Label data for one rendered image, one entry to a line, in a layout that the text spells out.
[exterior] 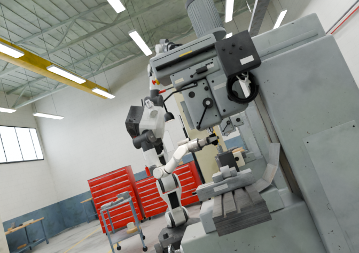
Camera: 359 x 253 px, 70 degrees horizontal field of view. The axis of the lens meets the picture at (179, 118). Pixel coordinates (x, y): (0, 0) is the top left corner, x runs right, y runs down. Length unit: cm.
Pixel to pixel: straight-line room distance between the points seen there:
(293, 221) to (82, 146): 1120
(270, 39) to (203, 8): 50
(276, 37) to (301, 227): 116
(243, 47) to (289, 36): 44
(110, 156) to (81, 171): 148
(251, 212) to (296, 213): 61
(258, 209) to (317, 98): 79
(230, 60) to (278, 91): 35
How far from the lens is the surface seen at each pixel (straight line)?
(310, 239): 180
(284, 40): 186
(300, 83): 167
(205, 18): 190
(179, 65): 176
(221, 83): 172
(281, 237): 176
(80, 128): 1244
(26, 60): 777
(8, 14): 856
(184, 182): 640
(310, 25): 193
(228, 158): 213
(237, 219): 118
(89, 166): 1224
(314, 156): 165
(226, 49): 152
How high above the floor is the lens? 119
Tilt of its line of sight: 8 degrees up
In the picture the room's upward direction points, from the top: 20 degrees counter-clockwise
